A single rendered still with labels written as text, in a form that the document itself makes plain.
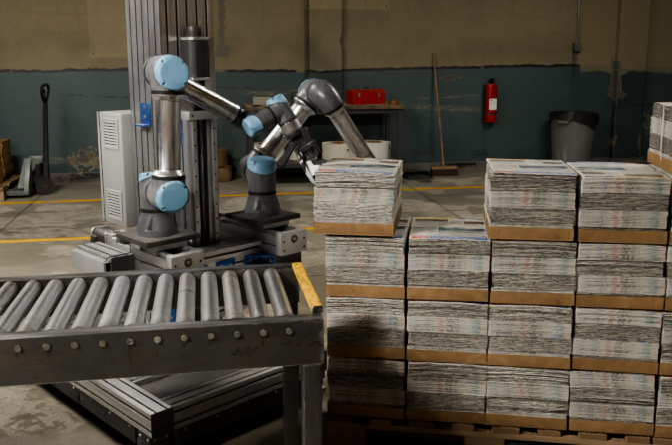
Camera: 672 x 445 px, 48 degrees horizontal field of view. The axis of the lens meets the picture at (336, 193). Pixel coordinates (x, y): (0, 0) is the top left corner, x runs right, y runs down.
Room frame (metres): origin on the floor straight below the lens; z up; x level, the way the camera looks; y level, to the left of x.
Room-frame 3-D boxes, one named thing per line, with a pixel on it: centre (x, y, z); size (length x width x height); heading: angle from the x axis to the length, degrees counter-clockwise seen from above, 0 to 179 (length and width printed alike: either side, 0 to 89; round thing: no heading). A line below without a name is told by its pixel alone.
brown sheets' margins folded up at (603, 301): (2.73, -0.56, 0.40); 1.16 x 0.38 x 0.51; 81
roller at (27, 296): (1.97, 0.87, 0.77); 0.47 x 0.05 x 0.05; 10
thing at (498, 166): (2.70, -0.70, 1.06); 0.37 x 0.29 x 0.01; 172
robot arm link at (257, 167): (3.08, 0.31, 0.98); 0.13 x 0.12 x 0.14; 20
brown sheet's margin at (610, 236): (2.66, -0.99, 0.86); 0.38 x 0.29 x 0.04; 172
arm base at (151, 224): (2.72, 0.66, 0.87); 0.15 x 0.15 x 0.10
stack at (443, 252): (2.73, -0.56, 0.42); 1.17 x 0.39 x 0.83; 81
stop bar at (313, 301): (2.10, 0.09, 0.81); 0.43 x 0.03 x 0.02; 10
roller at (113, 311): (2.02, 0.62, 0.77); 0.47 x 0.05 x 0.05; 10
